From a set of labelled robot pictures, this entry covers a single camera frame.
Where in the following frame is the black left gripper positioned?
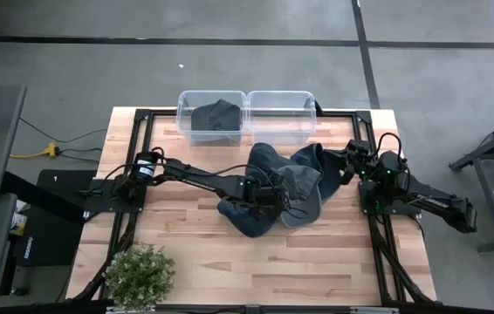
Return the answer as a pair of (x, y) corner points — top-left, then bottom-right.
(241, 174), (285, 221)

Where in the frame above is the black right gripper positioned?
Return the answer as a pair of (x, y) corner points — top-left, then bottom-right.
(323, 140), (379, 178)

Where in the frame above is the denim blue cap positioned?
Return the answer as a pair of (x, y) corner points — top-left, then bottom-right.
(216, 198), (284, 239)

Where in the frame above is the grey cap with pale edge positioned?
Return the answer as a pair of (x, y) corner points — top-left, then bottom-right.
(279, 164), (323, 229)

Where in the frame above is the dark navy cap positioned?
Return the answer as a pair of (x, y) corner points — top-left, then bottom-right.
(245, 142), (300, 184)

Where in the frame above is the charcoal grey cap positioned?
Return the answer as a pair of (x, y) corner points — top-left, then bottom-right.
(190, 99), (243, 132)

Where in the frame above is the clear plastic bin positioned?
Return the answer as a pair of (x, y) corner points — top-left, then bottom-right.
(175, 90), (248, 148)
(244, 90), (318, 147)

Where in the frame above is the small green potted plant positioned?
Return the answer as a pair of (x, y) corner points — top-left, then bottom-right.
(104, 243), (177, 311)

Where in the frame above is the black floor case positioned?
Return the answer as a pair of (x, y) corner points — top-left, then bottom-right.
(13, 168), (99, 268)

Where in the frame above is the small colourful carton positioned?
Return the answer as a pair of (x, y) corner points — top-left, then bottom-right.
(10, 199), (29, 236)

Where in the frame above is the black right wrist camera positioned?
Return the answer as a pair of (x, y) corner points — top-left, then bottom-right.
(340, 167), (356, 187)

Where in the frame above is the black aluminium table frame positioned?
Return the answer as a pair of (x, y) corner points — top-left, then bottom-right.
(72, 108), (438, 306)

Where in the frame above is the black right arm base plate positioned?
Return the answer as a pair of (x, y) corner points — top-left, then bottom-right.
(358, 181), (422, 218)

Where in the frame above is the grey metal table frame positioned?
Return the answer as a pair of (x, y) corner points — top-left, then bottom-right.
(449, 111), (494, 254)

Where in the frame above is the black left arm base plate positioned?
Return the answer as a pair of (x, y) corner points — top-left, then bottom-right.
(84, 178), (148, 215)

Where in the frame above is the yellow extension cord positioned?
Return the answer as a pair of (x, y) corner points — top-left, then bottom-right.
(10, 142), (61, 160)

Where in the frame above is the thin black floor cable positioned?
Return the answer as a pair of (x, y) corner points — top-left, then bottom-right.
(19, 116), (109, 145)

